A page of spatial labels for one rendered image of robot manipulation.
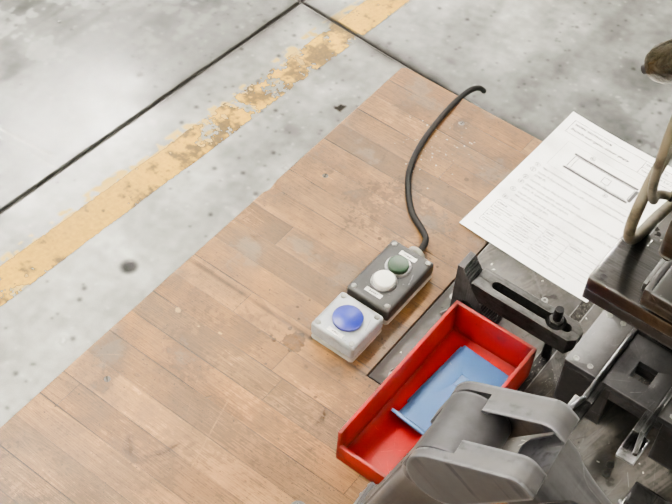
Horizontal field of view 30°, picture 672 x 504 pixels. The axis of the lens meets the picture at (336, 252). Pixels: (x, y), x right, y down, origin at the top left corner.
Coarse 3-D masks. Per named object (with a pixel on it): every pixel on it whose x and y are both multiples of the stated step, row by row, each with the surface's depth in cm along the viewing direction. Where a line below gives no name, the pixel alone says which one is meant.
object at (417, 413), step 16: (464, 352) 160; (448, 368) 158; (464, 368) 159; (480, 368) 159; (496, 368) 159; (432, 384) 157; (448, 384) 157; (496, 384) 157; (416, 400) 155; (432, 400) 155; (400, 416) 151; (416, 416) 154; (432, 416) 154
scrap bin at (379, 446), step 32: (448, 320) 159; (480, 320) 158; (416, 352) 154; (448, 352) 160; (480, 352) 161; (512, 352) 158; (384, 384) 150; (416, 384) 157; (512, 384) 153; (352, 416) 147; (384, 416) 154; (352, 448) 151; (384, 448) 151
